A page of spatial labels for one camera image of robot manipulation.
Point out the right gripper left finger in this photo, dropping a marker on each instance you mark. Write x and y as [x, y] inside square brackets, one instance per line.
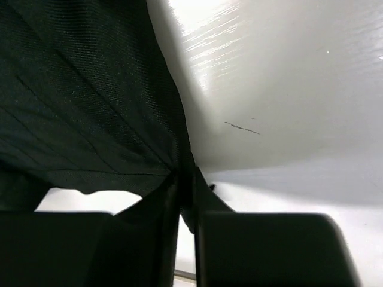
[55, 249]

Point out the black pleated skirt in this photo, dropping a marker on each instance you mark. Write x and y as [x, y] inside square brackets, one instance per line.
[92, 122]

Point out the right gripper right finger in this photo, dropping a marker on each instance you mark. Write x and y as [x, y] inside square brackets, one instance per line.
[272, 249]

